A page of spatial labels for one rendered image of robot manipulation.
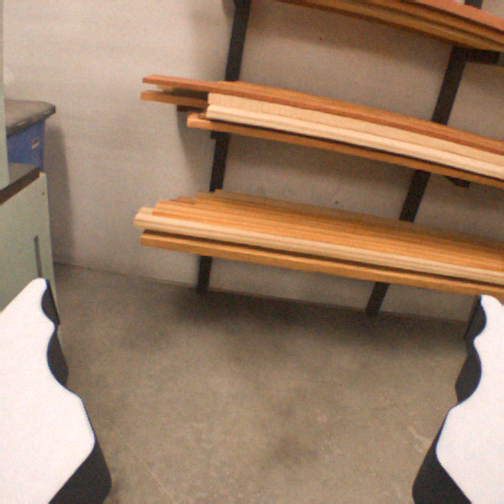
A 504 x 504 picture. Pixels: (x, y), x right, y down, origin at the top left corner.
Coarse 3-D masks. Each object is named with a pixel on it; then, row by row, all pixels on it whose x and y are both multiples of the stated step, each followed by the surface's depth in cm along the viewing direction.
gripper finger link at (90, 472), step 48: (48, 288) 11; (0, 336) 9; (48, 336) 9; (0, 384) 7; (48, 384) 7; (0, 432) 6; (48, 432) 6; (0, 480) 6; (48, 480) 6; (96, 480) 6
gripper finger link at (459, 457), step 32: (480, 320) 10; (480, 352) 9; (480, 384) 8; (448, 416) 7; (480, 416) 7; (448, 448) 6; (480, 448) 6; (416, 480) 7; (448, 480) 6; (480, 480) 6
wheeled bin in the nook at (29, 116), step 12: (12, 108) 143; (24, 108) 147; (36, 108) 153; (48, 108) 159; (12, 120) 133; (24, 120) 139; (36, 120) 149; (12, 132) 132; (24, 132) 148; (36, 132) 160; (12, 144) 141; (24, 144) 151; (36, 144) 163; (12, 156) 143; (24, 156) 154; (36, 156) 166
